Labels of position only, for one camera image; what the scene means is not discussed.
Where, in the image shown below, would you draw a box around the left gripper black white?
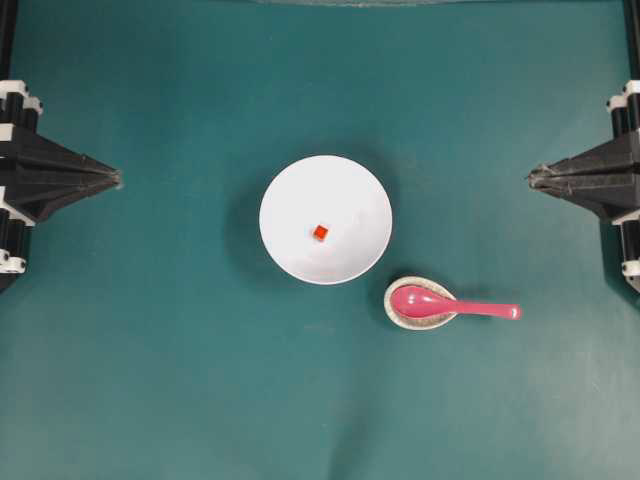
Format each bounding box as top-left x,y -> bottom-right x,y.
0,79 -> 123,294

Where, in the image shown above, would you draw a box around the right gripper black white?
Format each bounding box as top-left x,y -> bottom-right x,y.
525,79 -> 640,294

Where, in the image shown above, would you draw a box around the pink plastic spoon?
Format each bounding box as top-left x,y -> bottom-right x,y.
391,286 -> 521,320

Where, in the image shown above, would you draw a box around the small red block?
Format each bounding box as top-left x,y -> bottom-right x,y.
313,225 -> 328,241

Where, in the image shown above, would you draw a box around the speckled ceramic spoon rest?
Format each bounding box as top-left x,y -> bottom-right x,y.
384,276 -> 456,331

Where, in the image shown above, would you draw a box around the white round bowl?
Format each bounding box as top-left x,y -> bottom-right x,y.
259,155 -> 393,285

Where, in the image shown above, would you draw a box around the black frame rail right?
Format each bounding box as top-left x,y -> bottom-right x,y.
623,0 -> 640,80

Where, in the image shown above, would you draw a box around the black frame rail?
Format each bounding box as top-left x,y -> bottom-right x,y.
623,0 -> 640,80
0,0 -> 18,80

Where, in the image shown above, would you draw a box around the black frame rail left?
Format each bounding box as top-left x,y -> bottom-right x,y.
0,0 -> 18,80

